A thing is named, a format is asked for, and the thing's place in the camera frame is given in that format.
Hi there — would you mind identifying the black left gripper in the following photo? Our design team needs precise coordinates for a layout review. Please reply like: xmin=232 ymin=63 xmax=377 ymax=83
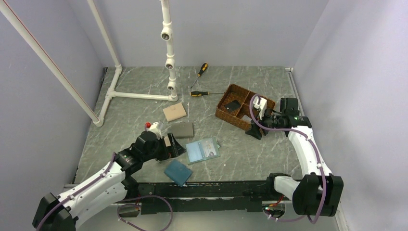
xmin=142 ymin=132 xmax=185 ymax=162

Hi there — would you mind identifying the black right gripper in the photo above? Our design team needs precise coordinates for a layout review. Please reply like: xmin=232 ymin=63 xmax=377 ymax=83
xmin=245 ymin=107 xmax=284 ymax=140

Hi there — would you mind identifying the white VIP credit card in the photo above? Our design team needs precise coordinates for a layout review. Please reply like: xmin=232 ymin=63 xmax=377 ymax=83
xmin=242 ymin=115 xmax=252 ymax=123

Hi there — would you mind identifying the green card holder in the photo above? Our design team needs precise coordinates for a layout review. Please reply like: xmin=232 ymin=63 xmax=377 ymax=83
xmin=186 ymin=137 xmax=220 ymax=164

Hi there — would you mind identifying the grey credit card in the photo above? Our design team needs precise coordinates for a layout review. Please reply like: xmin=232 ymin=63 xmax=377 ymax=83
xmin=224 ymin=100 xmax=241 ymax=113

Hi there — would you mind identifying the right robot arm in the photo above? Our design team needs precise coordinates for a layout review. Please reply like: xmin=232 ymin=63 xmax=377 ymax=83
xmin=246 ymin=94 xmax=344 ymax=224

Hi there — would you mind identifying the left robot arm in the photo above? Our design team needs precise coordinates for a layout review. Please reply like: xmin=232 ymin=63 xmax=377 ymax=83
xmin=32 ymin=131 xmax=186 ymax=231

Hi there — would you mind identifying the beige card holder near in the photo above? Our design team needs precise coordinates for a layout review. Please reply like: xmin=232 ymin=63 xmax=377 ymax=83
xmin=164 ymin=136 xmax=172 ymax=147

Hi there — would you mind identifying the beige card holder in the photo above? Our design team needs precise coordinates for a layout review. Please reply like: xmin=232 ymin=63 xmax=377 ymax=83
xmin=163 ymin=103 xmax=187 ymax=122
xmin=164 ymin=136 xmax=172 ymax=147

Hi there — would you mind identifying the grey card holder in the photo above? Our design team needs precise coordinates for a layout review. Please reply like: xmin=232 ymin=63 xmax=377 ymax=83
xmin=170 ymin=122 xmax=194 ymax=138

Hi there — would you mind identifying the blue card holder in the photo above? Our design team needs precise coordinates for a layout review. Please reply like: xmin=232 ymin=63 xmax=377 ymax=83
xmin=164 ymin=160 xmax=192 ymax=187

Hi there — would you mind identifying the beige card holder far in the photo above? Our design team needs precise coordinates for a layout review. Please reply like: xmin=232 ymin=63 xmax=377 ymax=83
xmin=163 ymin=103 xmax=187 ymax=122

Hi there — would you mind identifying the brown woven divided basket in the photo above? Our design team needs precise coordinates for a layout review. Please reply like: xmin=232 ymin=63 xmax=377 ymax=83
xmin=215 ymin=84 xmax=255 ymax=131

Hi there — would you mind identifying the black yellow screwdriver near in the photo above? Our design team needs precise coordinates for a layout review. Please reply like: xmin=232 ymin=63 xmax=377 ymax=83
xmin=190 ymin=91 xmax=224 ymax=97

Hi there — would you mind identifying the black yellow screwdriver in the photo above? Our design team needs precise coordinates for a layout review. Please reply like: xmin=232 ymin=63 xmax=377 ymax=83
xmin=190 ymin=63 xmax=208 ymax=89
xmin=190 ymin=91 xmax=224 ymax=97

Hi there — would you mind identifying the black yellow screwdriver far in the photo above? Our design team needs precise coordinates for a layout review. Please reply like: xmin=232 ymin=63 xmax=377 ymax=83
xmin=190 ymin=63 xmax=208 ymax=89

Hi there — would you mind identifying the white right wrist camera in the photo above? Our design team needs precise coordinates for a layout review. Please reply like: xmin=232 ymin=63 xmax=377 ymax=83
xmin=253 ymin=96 xmax=268 ymax=120

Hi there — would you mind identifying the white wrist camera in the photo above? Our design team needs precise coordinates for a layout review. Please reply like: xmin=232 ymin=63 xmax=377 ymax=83
xmin=253 ymin=96 xmax=268 ymax=120
xmin=144 ymin=121 xmax=164 ymax=138

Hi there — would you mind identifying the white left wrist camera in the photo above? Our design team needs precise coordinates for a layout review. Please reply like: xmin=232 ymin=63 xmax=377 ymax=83
xmin=144 ymin=121 xmax=164 ymax=138

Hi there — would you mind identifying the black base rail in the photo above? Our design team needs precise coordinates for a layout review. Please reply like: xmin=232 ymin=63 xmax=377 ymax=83
xmin=119 ymin=180 xmax=288 ymax=215

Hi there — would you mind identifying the white PVC pipe frame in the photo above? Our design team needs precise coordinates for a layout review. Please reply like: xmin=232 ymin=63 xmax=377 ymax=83
xmin=0 ymin=0 xmax=179 ymax=128

